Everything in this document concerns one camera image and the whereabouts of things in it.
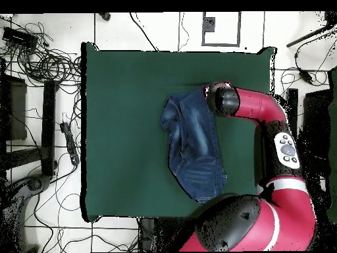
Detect blue denim jeans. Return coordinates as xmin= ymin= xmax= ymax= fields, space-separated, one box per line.
xmin=159 ymin=88 xmax=228 ymax=205

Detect dark flat panel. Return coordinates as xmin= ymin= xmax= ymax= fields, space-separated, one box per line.
xmin=0 ymin=74 xmax=28 ymax=141
xmin=300 ymin=88 xmax=333 ymax=159

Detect small grey square tag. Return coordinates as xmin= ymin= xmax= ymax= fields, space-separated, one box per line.
xmin=201 ymin=16 xmax=216 ymax=33

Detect dark green table cloth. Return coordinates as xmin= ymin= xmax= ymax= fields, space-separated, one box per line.
xmin=80 ymin=42 xmax=276 ymax=222

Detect black power adapter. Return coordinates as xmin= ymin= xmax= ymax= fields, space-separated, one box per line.
xmin=298 ymin=68 xmax=313 ymax=84

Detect black tripod rod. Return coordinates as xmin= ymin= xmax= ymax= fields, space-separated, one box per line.
xmin=286 ymin=11 xmax=337 ymax=48

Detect green cloth sheet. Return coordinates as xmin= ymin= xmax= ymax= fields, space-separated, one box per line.
xmin=326 ymin=67 xmax=337 ymax=225

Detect black power strip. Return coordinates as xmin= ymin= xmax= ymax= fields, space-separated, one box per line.
xmin=59 ymin=121 xmax=80 ymax=166

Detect black electronics box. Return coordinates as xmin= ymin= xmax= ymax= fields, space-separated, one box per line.
xmin=2 ymin=26 xmax=39 ymax=49

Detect grey wheeled chair base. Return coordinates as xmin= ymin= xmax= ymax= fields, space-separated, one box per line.
xmin=0 ymin=175 xmax=52 ymax=252

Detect grey square floor frame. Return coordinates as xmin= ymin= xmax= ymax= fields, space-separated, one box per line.
xmin=201 ymin=11 xmax=242 ymax=47

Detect black metal stand frame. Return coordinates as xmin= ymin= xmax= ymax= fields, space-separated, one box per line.
xmin=285 ymin=88 xmax=299 ymax=138
xmin=0 ymin=78 xmax=60 ymax=177

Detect tangled black cable bundle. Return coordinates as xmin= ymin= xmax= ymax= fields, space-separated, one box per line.
xmin=0 ymin=20 xmax=82 ymax=89

